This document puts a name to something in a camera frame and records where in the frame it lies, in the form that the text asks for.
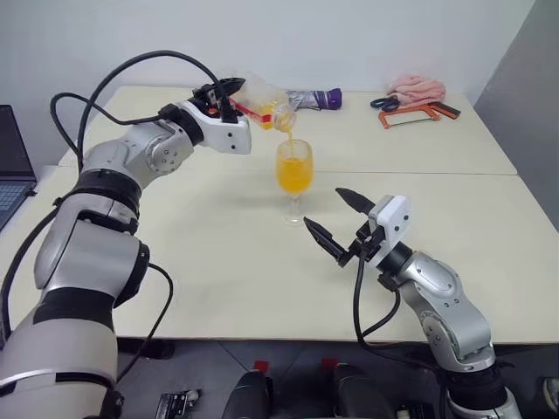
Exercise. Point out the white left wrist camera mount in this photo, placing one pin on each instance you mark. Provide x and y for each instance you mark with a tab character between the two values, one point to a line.
227	135

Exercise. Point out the folded silver purple umbrella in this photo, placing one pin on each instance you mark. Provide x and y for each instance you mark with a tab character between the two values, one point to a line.
314	98

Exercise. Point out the pink towel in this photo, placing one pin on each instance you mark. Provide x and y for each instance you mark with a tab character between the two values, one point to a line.
417	87

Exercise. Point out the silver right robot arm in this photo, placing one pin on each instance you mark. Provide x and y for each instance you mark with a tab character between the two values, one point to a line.
441	283

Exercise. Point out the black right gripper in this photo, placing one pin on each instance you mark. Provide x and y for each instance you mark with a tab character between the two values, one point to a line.
369	242

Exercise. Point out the small red tab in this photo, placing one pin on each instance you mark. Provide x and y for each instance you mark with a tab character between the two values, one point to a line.
261	365

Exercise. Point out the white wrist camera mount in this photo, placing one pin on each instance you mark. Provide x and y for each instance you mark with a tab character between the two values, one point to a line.
227	135
393	218

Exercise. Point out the dark laptop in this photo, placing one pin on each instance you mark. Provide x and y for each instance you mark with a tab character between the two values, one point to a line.
13	153

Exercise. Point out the clear wine glass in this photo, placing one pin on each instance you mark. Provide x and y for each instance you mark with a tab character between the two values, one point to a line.
294	174

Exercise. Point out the clear bottle with orange drink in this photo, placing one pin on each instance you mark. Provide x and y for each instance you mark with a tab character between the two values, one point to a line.
262	94

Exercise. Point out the small black metal device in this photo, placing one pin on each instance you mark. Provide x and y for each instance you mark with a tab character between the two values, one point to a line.
177	403

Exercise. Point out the dark rounded shape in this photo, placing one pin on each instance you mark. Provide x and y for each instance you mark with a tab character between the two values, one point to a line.
362	393
251	397

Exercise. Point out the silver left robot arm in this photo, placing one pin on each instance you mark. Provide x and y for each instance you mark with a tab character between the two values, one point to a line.
78	262

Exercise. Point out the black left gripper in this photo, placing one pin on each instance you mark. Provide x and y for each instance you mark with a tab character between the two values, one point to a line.
205	94

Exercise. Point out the orange hacksaw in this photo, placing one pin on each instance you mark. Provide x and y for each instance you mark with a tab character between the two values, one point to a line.
384	121

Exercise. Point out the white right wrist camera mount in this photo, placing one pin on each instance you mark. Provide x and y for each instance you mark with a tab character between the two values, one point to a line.
393	218

